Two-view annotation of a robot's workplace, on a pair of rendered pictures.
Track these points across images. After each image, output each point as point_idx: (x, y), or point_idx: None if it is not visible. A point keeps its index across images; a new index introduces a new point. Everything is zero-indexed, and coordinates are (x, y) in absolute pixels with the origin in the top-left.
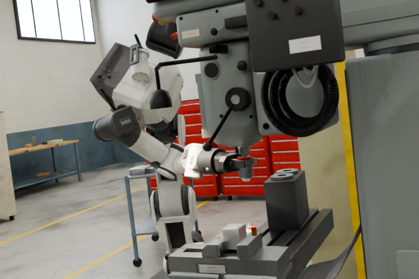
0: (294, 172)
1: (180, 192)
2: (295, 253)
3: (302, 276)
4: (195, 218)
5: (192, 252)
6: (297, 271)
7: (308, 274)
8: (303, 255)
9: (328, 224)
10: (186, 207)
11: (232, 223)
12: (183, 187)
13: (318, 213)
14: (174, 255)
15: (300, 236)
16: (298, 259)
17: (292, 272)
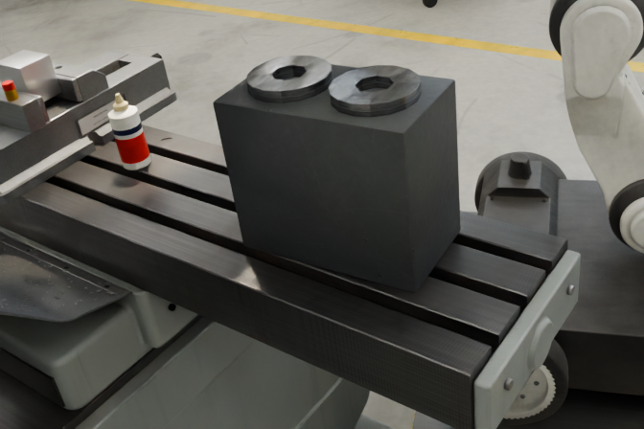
0: (333, 101)
1: None
2: (74, 218)
3: (79, 270)
4: (576, 90)
5: (98, 67)
6: (86, 254)
7: (73, 277)
8: (124, 259)
9: (391, 375)
10: (558, 44)
11: (41, 56)
12: None
13: (409, 320)
14: (105, 54)
15: (183, 239)
16: (92, 241)
17: (58, 235)
